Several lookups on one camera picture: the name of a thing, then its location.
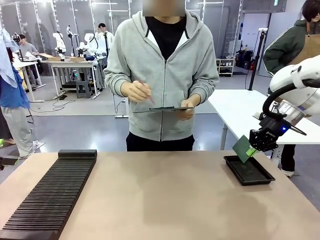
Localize pink pen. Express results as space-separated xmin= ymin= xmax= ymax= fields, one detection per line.
xmin=139 ymin=79 xmax=156 ymax=106

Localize person's right hand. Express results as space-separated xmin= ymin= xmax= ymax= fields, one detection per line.
xmin=120 ymin=80 xmax=153 ymax=104

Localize person in brown apron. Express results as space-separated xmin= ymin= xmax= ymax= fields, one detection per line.
xmin=262 ymin=0 xmax=320 ymax=179

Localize standing person in white shirt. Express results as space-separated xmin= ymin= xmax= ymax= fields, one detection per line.
xmin=94 ymin=22 xmax=115 ymax=76

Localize black floor cable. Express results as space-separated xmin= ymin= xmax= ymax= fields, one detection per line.
xmin=50 ymin=93 xmax=76 ymax=113

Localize gray step stool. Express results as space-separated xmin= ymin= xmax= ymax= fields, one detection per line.
xmin=75 ymin=79 xmax=93 ymax=99

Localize black plastic tray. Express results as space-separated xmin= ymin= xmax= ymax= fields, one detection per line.
xmin=222 ymin=154 xmax=277 ymax=187

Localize black camera stand pole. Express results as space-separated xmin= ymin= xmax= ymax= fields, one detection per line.
xmin=247 ymin=27 xmax=269 ymax=91

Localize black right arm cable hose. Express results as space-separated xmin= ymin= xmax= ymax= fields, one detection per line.
xmin=262 ymin=78 xmax=320 ymax=119

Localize wooden shoe shelf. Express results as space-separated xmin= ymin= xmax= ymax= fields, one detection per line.
xmin=215 ymin=57 xmax=236 ymax=78

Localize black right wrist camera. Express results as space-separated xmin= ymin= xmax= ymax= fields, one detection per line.
xmin=258 ymin=111 xmax=292 ymax=137

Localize black slotted PCB rack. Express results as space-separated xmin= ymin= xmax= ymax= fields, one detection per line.
xmin=0 ymin=149 xmax=98 ymax=240

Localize person's left hand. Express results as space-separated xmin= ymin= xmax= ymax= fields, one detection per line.
xmin=180 ymin=98 xmax=201 ymax=122

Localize white background workbench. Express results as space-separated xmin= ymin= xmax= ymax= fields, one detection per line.
xmin=45 ymin=59 xmax=105 ymax=100

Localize person's right forearm gray sleeve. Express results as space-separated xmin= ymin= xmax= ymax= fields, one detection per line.
xmin=103 ymin=67 xmax=133 ymax=97

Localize black luggage bags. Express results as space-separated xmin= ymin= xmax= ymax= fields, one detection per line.
xmin=235 ymin=49 xmax=254 ymax=70

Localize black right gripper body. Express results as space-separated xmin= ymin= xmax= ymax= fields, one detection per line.
xmin=249 ymin=127 xmax=279 ymax=154

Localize brown cardboard box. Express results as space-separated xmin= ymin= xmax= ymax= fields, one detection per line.
xmin=39 ymin=52 xmax=63 ymax=62

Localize white side table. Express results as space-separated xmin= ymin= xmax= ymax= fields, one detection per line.
xmin=207 ymin=88 xmax=320 ymax=161

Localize person in gray hoodie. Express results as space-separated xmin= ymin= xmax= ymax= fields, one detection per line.
xmin=103 ymin=0 xmax=220 ymax=153

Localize green PCB board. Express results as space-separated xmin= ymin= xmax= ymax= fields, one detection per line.
xmin=231 ymin=134 xmax=254 ymax=164

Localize white background desk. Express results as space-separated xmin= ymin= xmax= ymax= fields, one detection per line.
xmin=12 ymin=57 xmax=48 ymax=91

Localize person's left forearm gray sleeve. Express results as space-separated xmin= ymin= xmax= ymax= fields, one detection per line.
xmin=186 ymin=62 xmax=220 ymax=105

